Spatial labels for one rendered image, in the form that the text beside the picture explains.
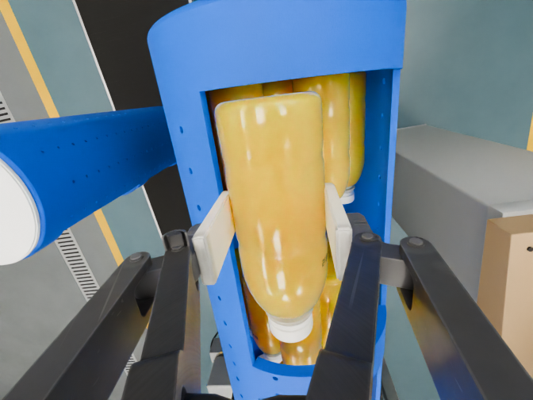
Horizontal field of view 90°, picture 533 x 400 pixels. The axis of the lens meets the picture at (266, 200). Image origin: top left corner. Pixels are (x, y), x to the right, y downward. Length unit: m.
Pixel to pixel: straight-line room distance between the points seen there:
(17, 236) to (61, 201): 0.10
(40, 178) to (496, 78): 1.78
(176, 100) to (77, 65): 1.57
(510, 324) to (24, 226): 0.93
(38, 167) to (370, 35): 0.63
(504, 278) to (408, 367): 2.02
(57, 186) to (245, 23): 0.57
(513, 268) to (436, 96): 1.14
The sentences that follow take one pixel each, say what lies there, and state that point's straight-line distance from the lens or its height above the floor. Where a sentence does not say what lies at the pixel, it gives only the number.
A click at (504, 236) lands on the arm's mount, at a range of 0.60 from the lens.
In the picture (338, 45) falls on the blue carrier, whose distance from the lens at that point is 0.24.
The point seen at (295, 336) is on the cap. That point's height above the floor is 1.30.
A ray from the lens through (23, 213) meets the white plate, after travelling 0.70.
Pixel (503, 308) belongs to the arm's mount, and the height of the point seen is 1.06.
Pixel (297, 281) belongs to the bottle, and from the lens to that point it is 0.19.
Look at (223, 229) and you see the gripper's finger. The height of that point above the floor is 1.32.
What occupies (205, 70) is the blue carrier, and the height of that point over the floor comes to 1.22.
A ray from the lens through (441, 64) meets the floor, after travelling 1.63.
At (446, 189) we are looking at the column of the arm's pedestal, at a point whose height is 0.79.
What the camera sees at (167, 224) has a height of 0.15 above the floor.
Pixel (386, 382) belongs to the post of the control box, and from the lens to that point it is 1.27.
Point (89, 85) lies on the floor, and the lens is 1.81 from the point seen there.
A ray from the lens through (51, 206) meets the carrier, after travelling 0.70.
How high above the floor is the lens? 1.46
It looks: 67 degrees down
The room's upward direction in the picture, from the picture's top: 168 degrees counter-clockwise
